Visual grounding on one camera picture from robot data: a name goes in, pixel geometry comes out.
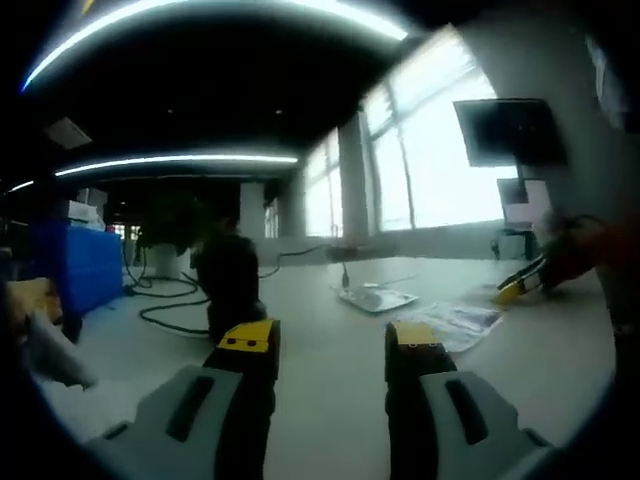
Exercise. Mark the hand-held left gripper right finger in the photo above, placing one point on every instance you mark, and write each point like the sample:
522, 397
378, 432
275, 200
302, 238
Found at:
440, 425

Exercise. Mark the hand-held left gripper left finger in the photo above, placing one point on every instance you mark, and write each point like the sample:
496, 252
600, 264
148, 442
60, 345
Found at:
205, 415

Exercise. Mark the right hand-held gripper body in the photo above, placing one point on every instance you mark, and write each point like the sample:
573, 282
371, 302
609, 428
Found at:
552, 230

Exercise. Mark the translucent blue sheet goods packet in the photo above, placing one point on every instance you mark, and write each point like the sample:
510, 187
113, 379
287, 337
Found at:
465, 325

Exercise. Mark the person's right hand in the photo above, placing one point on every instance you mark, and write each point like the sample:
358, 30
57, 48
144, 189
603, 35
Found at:
577, 255

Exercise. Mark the small desk monitor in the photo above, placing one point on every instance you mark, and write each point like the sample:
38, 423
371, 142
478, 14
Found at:
530, 200

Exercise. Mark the white table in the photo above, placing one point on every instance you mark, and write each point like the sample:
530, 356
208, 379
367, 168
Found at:
330, 380

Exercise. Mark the large window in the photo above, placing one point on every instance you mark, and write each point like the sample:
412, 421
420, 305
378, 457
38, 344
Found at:
445, 165

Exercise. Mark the black barcode scanner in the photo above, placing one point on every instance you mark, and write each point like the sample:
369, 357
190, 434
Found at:
230, 285

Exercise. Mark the white cloth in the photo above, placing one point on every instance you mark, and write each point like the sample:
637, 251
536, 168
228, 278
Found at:
60, 355

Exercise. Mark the potted green plant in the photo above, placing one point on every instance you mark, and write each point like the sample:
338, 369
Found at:
167, 235

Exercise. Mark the blue plastic crate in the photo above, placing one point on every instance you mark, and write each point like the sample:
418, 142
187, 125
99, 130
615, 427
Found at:
85, 270

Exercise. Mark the tan cardboard box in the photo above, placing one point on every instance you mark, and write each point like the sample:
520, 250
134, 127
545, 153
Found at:
30, 297

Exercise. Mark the narrow window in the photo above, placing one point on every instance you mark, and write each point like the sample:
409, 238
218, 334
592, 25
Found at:
322, 195

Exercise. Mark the white cardboard box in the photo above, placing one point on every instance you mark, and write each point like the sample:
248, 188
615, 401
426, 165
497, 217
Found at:
85, 215

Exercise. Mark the long ceiling light strip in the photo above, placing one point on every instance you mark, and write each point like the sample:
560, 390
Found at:
300, 7
200, 160

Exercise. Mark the short ceiling light strip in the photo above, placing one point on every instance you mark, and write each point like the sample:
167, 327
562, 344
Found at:
20, 187

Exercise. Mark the ceiling vent panel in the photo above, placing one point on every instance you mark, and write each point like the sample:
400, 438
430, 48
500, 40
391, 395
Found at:
67, 133

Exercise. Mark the black wall monitor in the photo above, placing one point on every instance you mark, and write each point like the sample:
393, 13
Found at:
510, 132

